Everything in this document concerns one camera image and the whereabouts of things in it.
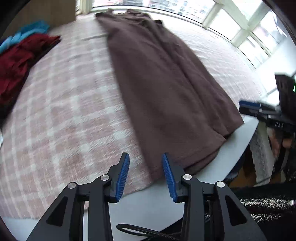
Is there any dark red garment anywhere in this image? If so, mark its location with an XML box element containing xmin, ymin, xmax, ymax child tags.
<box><xmin>0</xmin><ymin>34</ymin><xmax>62</xmax><ymax>109</ymax></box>

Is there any black cable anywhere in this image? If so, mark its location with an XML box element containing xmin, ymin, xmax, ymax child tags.
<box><xmin>116</xmin><ymin>223</ymin><xmax>184</xmax><ymax>241</ymax></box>

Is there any person's right hand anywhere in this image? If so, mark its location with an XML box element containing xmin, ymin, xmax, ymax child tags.
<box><xmin>281</xmin><ymin>136</ymin><xmax>296</xmax><ymax>149</ymax></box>

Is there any pink plaid blanket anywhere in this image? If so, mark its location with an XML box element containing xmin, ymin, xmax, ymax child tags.
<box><xmin>0</xmin><ymin>11</ymin><xmax>270</xmax><ymax>219</ymax></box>

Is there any white window frame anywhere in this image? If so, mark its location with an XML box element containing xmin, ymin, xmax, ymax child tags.
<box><xmin>76</xmin><ymin>0</ymin><xmax>289</xmax><ymax>70</ymax></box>

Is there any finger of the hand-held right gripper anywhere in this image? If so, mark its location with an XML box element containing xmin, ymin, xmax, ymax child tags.
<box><xmin>239</xmin><ymin>100</ymin><xmax>280</xmax><ymax>110</ymax></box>
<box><xmin>239</xmin><ymin>107</ymin><xmax>266</xmax><ymax>117</ymax></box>

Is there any brown sweater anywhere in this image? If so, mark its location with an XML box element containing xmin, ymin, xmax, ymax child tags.
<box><xmin>95</xmin><ymin>9</ymin><xmax>245</xmax><ymax>181</ymax></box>

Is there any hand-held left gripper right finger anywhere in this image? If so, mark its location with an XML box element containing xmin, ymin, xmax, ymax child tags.
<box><xmin>162</xmin><ymin>152</ymin><xmax>267</xmax><ymax>241</ymax></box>

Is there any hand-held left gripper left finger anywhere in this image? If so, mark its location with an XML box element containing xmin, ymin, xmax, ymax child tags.
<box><xmin>26</xmin><ymin>152</ymin><xmax>130</xmax><ymax>241</ymax></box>

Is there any person's black speckled top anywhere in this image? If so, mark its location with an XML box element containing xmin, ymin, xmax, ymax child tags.
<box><xmin>228</xmin><ymin>182</ymin><xmax>296</xmax><ymax>224</ymax></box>

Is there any white lace cloth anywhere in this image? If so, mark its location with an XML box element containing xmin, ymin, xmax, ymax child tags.
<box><xmin>250</xmin><ymin>120</ymin><xmax>281</xmax><ymax>184</ymax></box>

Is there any teal garment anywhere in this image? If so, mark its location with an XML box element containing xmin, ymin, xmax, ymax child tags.
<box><xmin>0</xmin><ymin>20</ymin><xmax>50</xmax><ymax>54</ymax></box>

